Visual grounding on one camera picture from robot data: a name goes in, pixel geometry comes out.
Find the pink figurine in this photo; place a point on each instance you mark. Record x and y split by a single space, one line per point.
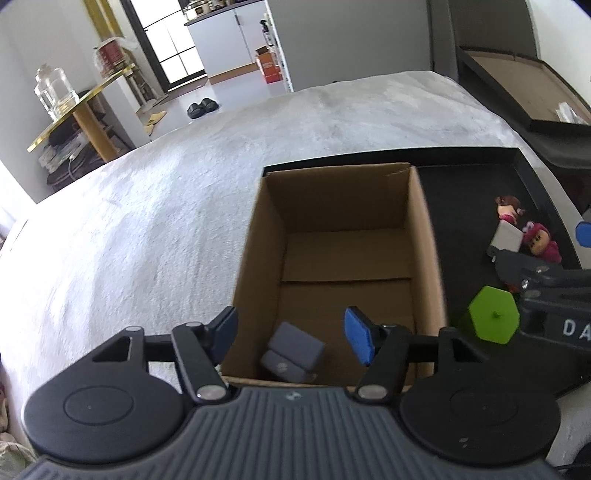
542 244

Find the silver pot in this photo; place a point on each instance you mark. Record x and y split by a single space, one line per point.
198 7

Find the black tray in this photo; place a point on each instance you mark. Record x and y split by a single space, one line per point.
461 207

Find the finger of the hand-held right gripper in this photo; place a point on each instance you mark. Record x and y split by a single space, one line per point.
584 235
521 270

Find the brown-haired figurine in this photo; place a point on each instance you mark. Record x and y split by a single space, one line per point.
508 205

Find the clear glass jar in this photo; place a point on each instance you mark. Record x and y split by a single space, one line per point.
55 92

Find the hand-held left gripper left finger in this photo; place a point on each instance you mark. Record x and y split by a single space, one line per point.
228 323

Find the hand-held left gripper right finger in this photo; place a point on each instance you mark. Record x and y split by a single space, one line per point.
358 334

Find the brown cardboard box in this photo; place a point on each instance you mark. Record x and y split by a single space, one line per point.
332 258

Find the flat cardboard tray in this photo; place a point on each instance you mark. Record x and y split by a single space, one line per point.
508 78

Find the black slipper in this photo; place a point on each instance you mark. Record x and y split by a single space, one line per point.
208 105
196 111

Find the orange cardboard box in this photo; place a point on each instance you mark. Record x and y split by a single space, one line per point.
268 67

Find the crumpled white paper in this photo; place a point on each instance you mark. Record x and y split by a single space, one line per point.
569 113

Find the green hexagonal toy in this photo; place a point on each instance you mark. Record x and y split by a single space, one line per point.
491 314

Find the dark spray bottle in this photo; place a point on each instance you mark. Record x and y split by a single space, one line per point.
266 32

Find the red can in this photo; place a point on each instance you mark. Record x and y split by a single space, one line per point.
111 53

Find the white kitchen cabinet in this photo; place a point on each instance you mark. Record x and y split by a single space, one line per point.
221 41

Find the gold frame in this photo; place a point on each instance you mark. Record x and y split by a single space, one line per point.
104 16

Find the grey block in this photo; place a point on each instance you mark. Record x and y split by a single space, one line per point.
295 346

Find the round gold table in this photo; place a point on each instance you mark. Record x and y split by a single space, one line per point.
92 122

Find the dark round stool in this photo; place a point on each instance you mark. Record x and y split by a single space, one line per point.
78 173

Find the black-framed glass door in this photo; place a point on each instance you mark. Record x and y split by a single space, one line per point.
161 46

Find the small white box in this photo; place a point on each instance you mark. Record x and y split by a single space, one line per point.
505 237

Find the stack of white papers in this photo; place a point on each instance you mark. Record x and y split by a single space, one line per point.
62 152

